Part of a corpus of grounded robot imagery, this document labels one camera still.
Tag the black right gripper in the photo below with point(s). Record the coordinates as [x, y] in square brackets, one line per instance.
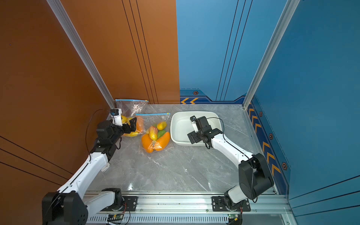
[193, 135]

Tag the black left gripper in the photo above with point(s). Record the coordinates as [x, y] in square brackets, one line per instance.
[132, 127]

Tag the yellow orange mango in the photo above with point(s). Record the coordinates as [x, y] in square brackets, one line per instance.
[123, 119]
[153, 133]

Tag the clear zip-top bag blue zipper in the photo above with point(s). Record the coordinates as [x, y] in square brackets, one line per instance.
[131, 107]

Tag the spare clear zip-top bag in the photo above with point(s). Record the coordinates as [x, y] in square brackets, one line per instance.
[152, 119]

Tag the green yellow mango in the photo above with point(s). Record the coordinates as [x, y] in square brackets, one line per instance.
[160, 133]

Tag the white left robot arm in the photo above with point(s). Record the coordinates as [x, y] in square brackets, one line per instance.
[84, 168]

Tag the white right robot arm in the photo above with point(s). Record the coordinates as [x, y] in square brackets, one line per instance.
[254, 174]

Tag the white fruit bowl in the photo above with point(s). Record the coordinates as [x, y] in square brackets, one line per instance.
[181, 126]

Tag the white earbuds case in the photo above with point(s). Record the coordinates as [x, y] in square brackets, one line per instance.
[105, 168]

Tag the green circuit board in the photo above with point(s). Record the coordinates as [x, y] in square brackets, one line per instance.
[115, 217]

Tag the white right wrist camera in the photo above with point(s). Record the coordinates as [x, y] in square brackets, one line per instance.
[193, 120]

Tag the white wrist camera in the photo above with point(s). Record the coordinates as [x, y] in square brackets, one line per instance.
[116, 115]
[193, 120]

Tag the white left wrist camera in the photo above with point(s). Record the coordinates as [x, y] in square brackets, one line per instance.
[116, 115]

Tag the aluminium front rail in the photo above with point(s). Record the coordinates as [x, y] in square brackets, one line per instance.
[171, 207]

